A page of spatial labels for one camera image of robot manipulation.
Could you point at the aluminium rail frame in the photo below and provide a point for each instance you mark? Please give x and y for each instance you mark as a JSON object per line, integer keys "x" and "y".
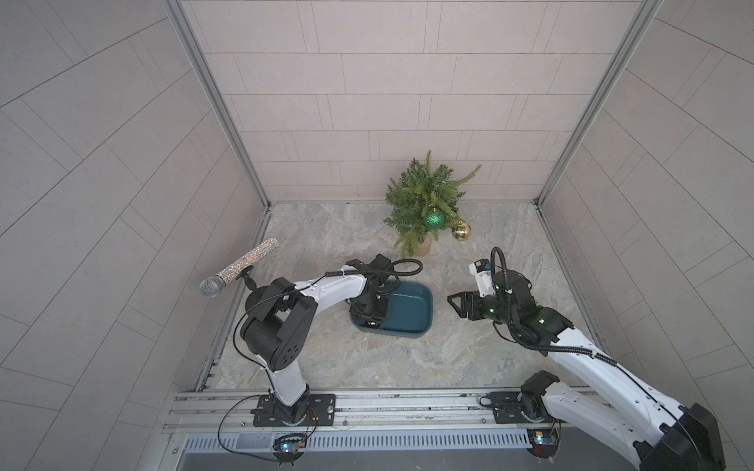
{"x": 384, "y": 420}

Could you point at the shiny gold ball ornament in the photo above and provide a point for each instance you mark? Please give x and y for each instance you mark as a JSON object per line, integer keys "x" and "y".
{"x": 461, "y": 230}

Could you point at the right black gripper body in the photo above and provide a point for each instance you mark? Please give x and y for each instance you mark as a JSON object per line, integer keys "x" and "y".
{"x": 492, "y": 309}

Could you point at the green glitter ball ornament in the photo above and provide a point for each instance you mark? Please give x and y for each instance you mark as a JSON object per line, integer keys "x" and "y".
{"x": 434, "y": 219}

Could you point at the left green circuit board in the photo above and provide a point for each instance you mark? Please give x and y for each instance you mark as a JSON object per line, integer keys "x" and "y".
{"x": 289, "y": 448}

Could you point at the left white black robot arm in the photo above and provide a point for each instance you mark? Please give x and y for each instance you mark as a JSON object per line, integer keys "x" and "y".
{"x": 279, "y": 318}

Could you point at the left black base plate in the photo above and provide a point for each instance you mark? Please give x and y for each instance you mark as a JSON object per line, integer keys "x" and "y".
{"x": 309, "y": 410}

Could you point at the black microphone stand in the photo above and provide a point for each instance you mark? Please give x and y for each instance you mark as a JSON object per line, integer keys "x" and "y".
{"x": 246, "y": 276}

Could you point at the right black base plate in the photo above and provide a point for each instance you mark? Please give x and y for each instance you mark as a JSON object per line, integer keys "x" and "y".
{"x": 515, "y": 407}

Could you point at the teal plastic bin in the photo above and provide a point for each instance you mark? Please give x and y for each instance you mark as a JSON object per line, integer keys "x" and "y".
{"x": 410, "y": 311}

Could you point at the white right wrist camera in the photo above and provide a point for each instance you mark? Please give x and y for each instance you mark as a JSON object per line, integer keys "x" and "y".
{"x": 481, "y": 271}

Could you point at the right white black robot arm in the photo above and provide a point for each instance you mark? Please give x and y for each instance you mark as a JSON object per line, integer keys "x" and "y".
{"x": 649, "y": 429}

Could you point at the small green christmas tree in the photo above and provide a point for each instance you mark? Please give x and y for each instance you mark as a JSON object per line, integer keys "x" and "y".
{"x": 420, "y": 187}

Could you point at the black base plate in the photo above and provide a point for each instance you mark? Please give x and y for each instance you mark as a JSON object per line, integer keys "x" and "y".
{"x": 515, "y": 407}
{"x": 309, "y": 410}

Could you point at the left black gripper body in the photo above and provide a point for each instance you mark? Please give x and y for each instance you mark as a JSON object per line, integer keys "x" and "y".
{"x": 373, "y": 308}

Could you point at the green circuit board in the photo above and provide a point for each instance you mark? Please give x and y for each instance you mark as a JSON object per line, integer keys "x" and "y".
{"x": 289, "y": 448}
{"x": 545, "y": 444}

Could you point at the right green circuit board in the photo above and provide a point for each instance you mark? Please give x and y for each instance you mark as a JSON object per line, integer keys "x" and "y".
{"x": 545, "y": 444}

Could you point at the glitter silver microphone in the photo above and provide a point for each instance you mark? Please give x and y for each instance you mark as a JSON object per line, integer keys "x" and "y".
{"x": 212, "y": 286}

